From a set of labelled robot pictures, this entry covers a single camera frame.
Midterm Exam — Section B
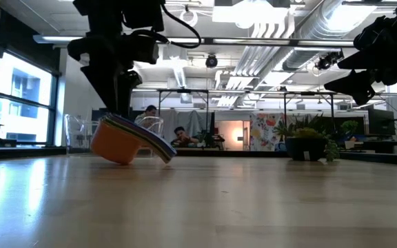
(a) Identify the green measuring cup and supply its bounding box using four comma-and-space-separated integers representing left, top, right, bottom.
100, 119, 170, 163

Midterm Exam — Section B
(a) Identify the grey cloth cover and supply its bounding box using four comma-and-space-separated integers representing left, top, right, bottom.
156, 110, 209, 138

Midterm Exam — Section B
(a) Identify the small green desk plant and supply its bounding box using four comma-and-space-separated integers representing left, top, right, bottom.
340, 119, 359, 149

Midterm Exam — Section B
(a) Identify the white hanging ring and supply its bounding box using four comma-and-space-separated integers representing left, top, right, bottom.
179, 8, 199, 29

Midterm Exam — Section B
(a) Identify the stack of colourful cups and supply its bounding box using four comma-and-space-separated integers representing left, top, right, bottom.
90, 120, 168, 165

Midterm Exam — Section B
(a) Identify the black background station frame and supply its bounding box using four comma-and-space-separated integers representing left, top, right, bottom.
131, 87, 337, 134

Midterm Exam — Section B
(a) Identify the person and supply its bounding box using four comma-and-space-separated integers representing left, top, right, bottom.
133, 104, 159, 127
170, 125, 200, 146

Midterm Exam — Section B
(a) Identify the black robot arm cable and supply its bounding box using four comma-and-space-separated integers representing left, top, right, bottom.
129, 2, 203, 50

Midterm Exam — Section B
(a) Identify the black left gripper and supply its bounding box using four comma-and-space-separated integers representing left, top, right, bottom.
66, 30, 161, 119

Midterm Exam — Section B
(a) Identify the white ceiling duct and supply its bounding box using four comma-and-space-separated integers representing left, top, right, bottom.
215, 20, 296, 107

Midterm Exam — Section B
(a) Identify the teal blue measuring cup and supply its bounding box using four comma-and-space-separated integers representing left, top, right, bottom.
102, 116, 174, 161

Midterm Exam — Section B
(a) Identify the black computer monitor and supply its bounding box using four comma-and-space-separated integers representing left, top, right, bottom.
368, 108, 396, 137
334, 116, 367, 136

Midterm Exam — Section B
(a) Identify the clear plastic basket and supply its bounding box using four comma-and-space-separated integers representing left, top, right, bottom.
63, 113, 165, 158

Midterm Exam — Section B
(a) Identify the succulent plant in black pot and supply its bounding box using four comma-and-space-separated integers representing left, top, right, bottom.
273, 113, 341, 163

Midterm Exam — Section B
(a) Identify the red measuring cup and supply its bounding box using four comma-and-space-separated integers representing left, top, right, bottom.
104, 114, 177, 158

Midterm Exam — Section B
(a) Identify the overhead light bar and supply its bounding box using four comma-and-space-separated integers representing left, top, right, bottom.
32, 34, 355, 48

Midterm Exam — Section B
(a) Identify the yellow measuring cup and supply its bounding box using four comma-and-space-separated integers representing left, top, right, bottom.
103, 115, 176, 159

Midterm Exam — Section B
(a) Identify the bright blue measuring cup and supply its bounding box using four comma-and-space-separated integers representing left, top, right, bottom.
105, 112, 178, 156

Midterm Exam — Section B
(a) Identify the large window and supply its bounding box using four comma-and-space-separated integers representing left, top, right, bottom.
0, 51, 59, 146

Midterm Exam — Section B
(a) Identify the floral cloth with orange flowers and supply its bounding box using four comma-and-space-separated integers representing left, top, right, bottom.
249, 112, 286, 152

